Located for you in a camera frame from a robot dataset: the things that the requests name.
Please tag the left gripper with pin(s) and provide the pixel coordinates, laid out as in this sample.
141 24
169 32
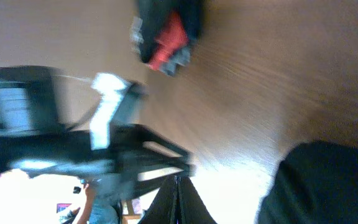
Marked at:
136 149

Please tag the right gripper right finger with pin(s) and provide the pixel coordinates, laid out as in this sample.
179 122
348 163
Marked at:
191 209

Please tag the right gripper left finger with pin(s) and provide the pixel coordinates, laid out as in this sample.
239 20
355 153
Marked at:
163 209

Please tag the black Sydrogen t-shirt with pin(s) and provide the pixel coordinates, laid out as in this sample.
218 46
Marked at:
317 182

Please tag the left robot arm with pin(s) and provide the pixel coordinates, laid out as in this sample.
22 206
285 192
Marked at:
34 139

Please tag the person in background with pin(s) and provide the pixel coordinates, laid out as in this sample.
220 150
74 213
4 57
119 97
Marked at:
89 209

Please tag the grey folded t-shirt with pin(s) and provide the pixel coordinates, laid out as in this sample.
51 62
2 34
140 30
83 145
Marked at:
179 58

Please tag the red folded t-shirt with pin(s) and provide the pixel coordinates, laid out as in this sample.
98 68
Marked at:
172 38

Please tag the navy folded t-shirt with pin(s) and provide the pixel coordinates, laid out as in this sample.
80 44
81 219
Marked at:
192 17

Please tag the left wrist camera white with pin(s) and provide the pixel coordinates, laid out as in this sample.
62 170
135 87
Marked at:
119 106

